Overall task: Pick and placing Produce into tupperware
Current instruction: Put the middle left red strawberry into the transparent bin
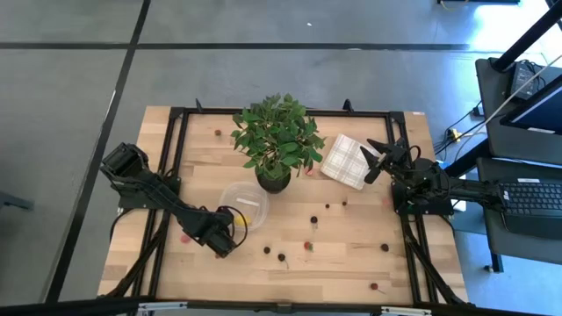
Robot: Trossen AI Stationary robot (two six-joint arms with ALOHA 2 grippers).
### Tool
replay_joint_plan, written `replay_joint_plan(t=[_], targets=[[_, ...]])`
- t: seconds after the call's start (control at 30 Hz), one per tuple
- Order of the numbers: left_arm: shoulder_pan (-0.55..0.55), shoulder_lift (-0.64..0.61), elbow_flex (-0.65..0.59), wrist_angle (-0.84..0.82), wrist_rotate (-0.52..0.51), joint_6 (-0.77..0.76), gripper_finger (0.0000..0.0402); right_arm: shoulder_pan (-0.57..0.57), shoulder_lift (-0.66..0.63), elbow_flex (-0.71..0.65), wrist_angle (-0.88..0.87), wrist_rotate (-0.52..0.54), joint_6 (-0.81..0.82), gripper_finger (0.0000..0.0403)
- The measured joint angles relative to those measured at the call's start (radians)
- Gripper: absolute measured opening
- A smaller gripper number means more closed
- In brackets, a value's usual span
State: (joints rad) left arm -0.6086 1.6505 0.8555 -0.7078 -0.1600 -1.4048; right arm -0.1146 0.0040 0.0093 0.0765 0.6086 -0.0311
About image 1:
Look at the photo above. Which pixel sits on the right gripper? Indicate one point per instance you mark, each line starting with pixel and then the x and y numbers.
pixel 401 169

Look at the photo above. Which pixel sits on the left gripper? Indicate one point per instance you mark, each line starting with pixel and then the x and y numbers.
pixel 215 226

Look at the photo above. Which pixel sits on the yellow toy lemon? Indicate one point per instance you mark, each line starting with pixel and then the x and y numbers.
pixel 242 220

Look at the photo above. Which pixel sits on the pink toy raspberry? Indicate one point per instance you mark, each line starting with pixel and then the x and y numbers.
pixel 385 202
pixel 309 171
pixel 185 239

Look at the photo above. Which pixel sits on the clear plastic tupperware container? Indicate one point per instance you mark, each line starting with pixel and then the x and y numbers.
pixel 246 193

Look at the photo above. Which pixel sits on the dark cherry with stem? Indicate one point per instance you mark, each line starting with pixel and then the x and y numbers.
pixel 314 219
pixel 281 257

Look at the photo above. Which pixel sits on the green potted plant black pot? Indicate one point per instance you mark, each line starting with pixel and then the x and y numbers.
pixel 276 136

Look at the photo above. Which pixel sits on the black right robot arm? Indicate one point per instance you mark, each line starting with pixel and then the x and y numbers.
pixel 465 191

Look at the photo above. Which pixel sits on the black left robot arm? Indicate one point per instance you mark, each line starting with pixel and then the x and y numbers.
pixel 149 184

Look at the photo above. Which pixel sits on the folded checked white cloth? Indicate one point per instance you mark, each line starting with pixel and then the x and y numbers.
pixel 344 162

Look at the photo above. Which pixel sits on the yellow power plug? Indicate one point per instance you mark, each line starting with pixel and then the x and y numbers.
pixel 455 134

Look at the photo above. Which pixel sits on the dark round cherry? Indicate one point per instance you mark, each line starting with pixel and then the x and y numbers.
pixel 384 247

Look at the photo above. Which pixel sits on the black diagonal pole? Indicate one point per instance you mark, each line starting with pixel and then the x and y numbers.
pixel 527 37
pixel 470 158

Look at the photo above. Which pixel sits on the black side desk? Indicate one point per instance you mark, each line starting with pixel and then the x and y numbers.
pixel 527 250
pixel 492 145

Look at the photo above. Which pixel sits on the red cherry with stem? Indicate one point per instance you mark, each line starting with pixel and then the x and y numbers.
pixel 374 286

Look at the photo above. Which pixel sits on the black laptop keyboard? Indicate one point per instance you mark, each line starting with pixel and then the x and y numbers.
pixel 531 199

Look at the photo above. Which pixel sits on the black power brick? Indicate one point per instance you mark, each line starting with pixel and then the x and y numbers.
pixel 524 79

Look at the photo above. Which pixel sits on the black monitor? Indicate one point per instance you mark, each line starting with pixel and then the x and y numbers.
pixel 540 109

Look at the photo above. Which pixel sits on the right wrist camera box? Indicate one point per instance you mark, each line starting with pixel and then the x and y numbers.
pixel 398 147

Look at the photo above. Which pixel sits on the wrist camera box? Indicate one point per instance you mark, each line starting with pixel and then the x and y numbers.
pixel 398 147
pixel 226 248

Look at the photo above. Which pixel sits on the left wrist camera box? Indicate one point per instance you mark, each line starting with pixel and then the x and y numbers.
pixel 226 248

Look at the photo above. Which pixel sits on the black silver camera rail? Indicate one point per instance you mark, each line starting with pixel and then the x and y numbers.
pixel 281 307

